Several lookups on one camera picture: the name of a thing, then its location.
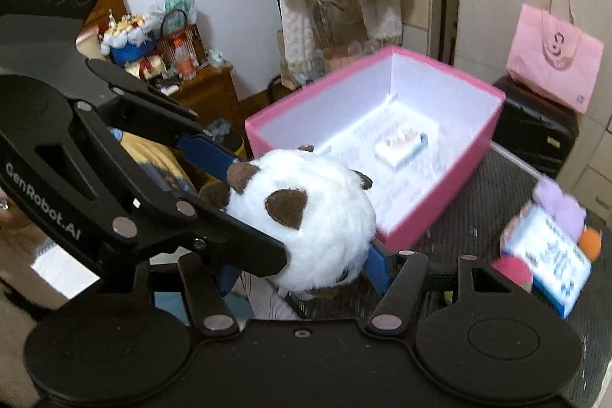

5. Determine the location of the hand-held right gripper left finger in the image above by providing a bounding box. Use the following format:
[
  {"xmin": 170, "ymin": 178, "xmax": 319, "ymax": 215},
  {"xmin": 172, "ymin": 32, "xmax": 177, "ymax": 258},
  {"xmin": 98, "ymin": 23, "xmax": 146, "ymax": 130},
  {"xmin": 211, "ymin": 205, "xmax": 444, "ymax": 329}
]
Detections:
[{"xmin": 130, "ymin": 251, "xmax": 242, "ymax": 336}]

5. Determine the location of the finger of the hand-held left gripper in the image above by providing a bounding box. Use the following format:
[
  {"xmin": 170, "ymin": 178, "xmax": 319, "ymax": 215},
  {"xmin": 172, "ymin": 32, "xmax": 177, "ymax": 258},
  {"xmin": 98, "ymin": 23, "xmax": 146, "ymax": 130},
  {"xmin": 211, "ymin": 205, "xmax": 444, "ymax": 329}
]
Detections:
[
  {"xmin": 71, "ymin": 99, "xmax": 293, "ymax": 279},
  {"xmin": 86, "ymin": 58, "xmax": 252, "ymax": 186}
]

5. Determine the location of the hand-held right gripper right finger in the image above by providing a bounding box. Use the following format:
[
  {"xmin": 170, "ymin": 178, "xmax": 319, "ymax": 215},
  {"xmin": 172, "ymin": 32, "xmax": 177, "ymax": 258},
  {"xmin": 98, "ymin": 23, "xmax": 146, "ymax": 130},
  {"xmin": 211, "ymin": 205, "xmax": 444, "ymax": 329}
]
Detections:
[{"xmin": 364, "ymin": 244, "xmax": 516, "ymax": 336}]

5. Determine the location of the pink cardboard box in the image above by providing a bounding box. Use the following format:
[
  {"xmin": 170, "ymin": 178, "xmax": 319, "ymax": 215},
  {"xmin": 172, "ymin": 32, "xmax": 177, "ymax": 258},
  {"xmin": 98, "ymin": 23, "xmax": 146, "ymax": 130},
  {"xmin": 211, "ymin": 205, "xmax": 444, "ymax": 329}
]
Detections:
[{"xmin": 245, "ymin": 45, "xmax": 506, "ymax": 252}]

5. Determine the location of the white panda plush toy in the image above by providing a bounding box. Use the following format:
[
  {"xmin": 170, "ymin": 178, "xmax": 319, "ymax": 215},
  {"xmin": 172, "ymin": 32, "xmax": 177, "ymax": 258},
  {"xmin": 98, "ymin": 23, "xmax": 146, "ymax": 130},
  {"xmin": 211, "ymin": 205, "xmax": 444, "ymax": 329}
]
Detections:
[{"xmin": 198, "ymin": 147, "xmax": 378, "ymax": 299}]

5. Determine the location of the red strawberry plush toy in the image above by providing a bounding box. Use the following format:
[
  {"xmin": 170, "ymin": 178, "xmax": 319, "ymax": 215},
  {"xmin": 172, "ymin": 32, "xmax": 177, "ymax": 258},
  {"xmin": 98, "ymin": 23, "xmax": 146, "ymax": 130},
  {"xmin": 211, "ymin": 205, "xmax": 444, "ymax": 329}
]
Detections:
[{"xmin": 492, "ymin": 256, "xmax": 534, "ymax": 294}]

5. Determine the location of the pinkish purple furry plush toy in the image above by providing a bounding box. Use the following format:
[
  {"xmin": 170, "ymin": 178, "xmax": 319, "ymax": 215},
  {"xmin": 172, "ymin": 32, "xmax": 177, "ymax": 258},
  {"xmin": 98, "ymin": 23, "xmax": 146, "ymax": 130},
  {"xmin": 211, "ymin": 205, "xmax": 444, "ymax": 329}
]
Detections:
[{"xmin": 532, "ymin": 176, "xmax": 588, "ymax": 241}]

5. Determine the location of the orange plush toy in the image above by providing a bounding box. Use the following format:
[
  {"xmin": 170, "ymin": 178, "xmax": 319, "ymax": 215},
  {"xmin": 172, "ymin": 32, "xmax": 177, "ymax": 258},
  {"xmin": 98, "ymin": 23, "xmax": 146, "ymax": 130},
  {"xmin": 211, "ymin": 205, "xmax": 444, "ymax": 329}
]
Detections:
[{"xmin": 576, "ymin": 227, "xmax": 602, "ymax": 260}]

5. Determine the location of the yellow cloth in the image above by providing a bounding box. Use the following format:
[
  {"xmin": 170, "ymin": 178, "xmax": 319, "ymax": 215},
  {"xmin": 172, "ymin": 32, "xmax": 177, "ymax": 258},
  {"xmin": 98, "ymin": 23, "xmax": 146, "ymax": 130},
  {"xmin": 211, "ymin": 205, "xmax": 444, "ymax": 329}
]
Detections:
[{"xmin": 112, "ymin": 131, "xmax": 197, "ymax": 193}]

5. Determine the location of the wooden bedside cabinet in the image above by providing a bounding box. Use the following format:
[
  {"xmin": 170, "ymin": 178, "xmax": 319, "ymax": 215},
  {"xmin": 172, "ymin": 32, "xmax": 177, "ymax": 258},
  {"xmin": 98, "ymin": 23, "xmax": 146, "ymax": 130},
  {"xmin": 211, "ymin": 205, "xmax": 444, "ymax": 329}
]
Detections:
[{"xmin": 158, "ymin": 63, "xmax": 242, "ymax": 136}]

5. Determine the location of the orange drink bottle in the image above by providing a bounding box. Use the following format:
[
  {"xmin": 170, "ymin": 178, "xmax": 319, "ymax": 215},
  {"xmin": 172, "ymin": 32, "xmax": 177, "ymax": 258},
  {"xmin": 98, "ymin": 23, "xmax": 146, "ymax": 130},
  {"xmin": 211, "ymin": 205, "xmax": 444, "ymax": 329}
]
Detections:
[{"xmin": 173, "ymin": 37, "xmax": 197, "ymax": 80}]

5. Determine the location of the small white printed packet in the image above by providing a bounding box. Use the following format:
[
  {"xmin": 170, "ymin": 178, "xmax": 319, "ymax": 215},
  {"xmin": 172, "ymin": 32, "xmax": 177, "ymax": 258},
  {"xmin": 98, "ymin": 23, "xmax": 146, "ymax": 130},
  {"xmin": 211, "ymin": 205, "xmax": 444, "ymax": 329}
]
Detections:
[{"xmin": 374, "ymin": 126, "xmax": 428, "ymax": 170}]

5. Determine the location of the blue white flower bouquet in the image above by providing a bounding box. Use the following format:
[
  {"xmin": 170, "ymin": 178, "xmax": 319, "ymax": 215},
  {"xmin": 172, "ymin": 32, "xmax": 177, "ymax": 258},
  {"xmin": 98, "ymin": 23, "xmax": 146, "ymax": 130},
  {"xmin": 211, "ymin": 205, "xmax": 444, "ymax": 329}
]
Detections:
[{"xmin": 99, "ymin": 11, "xmax": 161, "ymax": 65}]

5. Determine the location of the white plastic bag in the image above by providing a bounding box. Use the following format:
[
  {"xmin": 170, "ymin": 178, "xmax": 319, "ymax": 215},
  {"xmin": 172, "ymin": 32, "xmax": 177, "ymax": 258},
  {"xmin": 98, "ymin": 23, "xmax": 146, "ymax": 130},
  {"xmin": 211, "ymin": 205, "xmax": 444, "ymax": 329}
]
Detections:
[{"xmin": 150, "ymin": 0, "xmax": 198, "ymax": 24}]

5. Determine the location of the white blue printed box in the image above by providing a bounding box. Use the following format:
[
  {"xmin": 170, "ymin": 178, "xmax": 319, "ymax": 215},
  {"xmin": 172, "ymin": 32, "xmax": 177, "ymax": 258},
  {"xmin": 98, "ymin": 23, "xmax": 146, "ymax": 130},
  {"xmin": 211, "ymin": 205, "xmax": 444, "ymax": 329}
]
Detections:
[{"xmin": 500, "ymin": 200, "xmax": 594, "ymax": 320}]

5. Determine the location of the black suitcase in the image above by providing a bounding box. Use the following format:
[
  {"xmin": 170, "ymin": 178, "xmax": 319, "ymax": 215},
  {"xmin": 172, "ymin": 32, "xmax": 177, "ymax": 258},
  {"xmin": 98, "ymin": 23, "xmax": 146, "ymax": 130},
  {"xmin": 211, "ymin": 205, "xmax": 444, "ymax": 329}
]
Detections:
[{"xmin": 490, "ymin": 76, "xmax": 580, "ymax": 179}]

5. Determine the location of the pink tote bag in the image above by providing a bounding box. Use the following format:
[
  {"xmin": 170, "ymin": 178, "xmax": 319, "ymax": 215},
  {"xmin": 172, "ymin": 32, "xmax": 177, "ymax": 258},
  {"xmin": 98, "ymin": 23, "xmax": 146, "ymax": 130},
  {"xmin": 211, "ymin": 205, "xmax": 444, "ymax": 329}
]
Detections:
[{"xmin": 506, "ymin": 0, "xmax": 604, "ymax": 115}]

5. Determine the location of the wire basket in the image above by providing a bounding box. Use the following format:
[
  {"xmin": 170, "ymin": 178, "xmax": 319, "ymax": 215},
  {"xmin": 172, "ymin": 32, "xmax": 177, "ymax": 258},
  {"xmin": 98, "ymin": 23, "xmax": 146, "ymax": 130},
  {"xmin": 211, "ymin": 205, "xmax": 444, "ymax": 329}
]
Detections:
[{"xmin": 155, "ymin": 9, "xmax": 202, "ymax": 65}]

